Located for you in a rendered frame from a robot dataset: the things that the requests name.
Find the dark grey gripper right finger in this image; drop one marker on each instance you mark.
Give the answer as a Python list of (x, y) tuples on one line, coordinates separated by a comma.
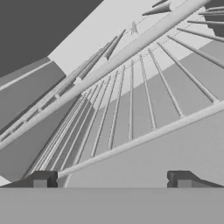
[(180, 178)]

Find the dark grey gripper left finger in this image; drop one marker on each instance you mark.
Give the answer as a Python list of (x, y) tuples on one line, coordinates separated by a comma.
[(43, 178)]

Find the grey toaster oven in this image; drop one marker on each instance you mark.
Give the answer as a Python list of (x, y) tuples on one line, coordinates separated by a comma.
[(26, 96)]

